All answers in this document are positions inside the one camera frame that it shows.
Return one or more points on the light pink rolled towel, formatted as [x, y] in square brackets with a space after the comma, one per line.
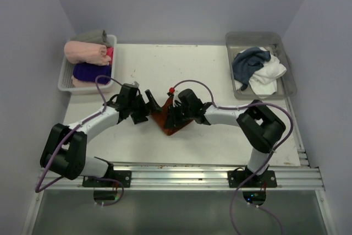
[84, 52]

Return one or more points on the purple rolled towel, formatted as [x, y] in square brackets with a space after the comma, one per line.
[89, 72]

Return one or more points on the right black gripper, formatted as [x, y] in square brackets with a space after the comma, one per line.
[172, 120]

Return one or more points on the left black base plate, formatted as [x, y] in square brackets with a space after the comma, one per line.
[111, 178]

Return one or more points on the white plastic basket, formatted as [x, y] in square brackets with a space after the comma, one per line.
[65, 83]

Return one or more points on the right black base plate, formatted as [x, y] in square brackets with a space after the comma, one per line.
[238, 175]

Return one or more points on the clear plastic bin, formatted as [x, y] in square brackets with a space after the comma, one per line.
[271, 41]

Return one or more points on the pale pink lower towel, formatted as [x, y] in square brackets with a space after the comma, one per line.
[82, 84]

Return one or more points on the grey rolled towel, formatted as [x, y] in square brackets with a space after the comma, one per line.
[95, 36]

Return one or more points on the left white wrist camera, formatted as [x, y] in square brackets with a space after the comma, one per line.
[135, 83]

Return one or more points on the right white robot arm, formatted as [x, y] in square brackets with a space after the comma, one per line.
[262, 128]

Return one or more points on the hot pink rolled towel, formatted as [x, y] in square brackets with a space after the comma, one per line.
[110, 51]

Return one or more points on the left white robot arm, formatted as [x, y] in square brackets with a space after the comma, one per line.
[65, 149]

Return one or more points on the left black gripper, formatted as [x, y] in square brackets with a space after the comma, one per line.
[152, 105]

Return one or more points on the aluminium mounting rail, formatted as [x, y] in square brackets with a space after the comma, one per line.
[206, 177]

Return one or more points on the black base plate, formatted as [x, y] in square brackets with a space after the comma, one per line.
[238, 175]
[111, 178]

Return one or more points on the blue grey towel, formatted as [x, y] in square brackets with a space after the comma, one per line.
[247, 62]

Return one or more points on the brown rust towel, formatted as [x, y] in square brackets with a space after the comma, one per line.
[169, 118]

